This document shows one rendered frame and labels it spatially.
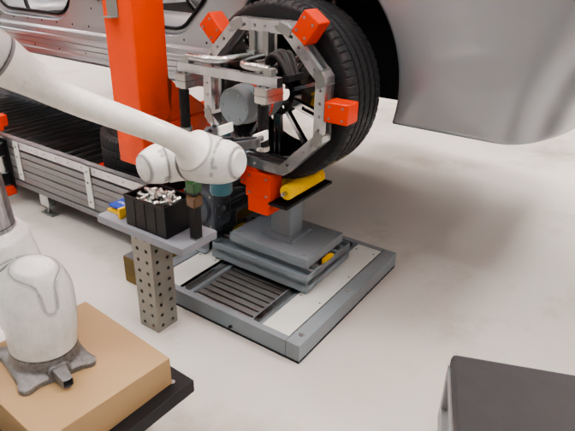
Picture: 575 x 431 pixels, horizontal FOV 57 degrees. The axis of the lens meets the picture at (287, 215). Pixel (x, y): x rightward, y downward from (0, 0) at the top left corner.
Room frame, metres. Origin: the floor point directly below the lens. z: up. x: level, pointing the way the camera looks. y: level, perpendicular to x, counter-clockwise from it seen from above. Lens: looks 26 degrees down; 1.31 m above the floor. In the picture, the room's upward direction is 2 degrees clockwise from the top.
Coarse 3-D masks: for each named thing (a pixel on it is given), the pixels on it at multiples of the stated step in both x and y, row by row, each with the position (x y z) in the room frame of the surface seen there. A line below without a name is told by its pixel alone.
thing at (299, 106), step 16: (240, 48) 2.11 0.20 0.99; (224, 64) 2.10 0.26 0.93; (224, 80) 2.10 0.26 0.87; (288, 112) 1.95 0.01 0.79; (304, 112) 1.92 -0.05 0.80; (240, 128) 2.08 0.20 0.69; (256, 128) 2.04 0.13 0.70; (272, 128) 2.19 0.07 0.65; (272, 144) 2.08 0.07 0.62; (288, 144) 2.11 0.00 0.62; (304, 144) 1.91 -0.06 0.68
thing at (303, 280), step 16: (240, 224) 2.22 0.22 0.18; (224, 240) 2.10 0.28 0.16; (224, 256) 2.03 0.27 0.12; (240, 256) 1.98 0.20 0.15; (256, 256) 1.99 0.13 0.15; (336, 256) 1.99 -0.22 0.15; (256, 272) 1.93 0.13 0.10; (272, 272) 1.88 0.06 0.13; (288, 272) 1.84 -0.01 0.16; (304, 272) 1.86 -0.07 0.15; (320, 272) 1.88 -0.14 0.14; (304, 288) 1.80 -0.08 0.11
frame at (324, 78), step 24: (240, 24) 1.94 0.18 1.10; (264, 24) 1.89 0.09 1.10; (288, 24) 1.83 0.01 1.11; (216, 48) 2.01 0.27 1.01; (312, 48) 1.83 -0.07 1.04; (312, 72) 1.78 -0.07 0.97; (216, 96) 2.07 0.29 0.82; (216, 120) 2.02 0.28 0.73; (312, 144) 1.77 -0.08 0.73; (264, 168) 1.88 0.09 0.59; (288, 168) 1.82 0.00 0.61
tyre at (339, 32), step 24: (264, 0) 2.01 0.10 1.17; (288, 0) 1.98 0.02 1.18; (312, 0) 2.05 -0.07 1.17; (336, 24) 1.92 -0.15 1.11; (336, 48) 1.83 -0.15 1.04; (360, 48) 1.94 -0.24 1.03; (336, 72) 1.82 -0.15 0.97; (360, 72) 1.86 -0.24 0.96; (336, 96) 1.82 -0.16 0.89; (360, 96) 1.84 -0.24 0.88; (360, 120) 1.87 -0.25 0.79; (336, 144) 1.81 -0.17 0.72; (312, 168) 1.86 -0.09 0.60
